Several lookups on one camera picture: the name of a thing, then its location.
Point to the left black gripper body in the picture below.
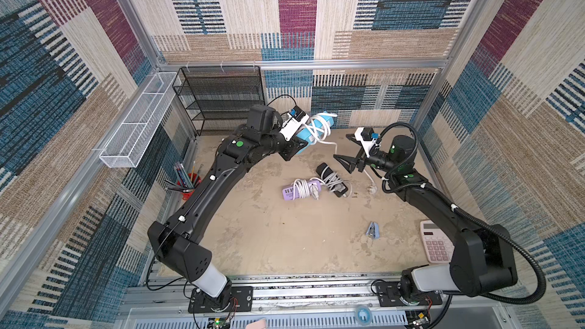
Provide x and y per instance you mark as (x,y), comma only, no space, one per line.
(286,150)

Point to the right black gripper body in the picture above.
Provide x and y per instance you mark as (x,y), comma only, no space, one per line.
(362,161)

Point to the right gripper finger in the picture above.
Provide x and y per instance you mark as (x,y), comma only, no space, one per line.
(353,139)
(350,164)

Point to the teal power strip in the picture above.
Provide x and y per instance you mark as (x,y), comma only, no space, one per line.
(318,128)

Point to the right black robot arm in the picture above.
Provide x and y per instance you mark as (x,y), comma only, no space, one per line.
(482,260)

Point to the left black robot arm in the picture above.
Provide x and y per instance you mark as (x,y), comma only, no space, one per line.
(176,242)

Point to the black power strip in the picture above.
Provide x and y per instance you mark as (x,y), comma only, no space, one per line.
(333,182)

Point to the purple power strip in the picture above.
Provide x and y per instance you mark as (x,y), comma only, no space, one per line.
(302,189)

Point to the blue binder clip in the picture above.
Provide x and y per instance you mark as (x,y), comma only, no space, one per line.
(373,231)

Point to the red pen cup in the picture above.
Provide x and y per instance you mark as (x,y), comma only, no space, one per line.
(195,180)

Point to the pens in red cup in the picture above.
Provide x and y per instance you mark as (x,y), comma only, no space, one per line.
(182,179)

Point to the pink white calculator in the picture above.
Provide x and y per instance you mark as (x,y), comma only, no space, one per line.
(438,247)

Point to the blue round sticker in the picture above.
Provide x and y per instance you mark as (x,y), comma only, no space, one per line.
(363,315)

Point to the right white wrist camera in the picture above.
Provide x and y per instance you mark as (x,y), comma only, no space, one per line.
(368,138)

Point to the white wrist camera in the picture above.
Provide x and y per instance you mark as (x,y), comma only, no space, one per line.
(297,118)
(368,138)

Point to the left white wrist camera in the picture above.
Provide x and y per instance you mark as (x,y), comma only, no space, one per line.
(297,118)

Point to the black wire shelf rack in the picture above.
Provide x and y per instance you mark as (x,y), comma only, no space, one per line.
(218,98)

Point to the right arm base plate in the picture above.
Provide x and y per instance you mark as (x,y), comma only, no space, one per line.
(389,295)

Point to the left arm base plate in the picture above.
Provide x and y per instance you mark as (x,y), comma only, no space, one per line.
(231,299)

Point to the white mesh wall basket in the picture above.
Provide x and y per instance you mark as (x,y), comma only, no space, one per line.
(127,146)

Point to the aluminium front rail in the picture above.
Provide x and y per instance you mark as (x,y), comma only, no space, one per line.
(294,301)

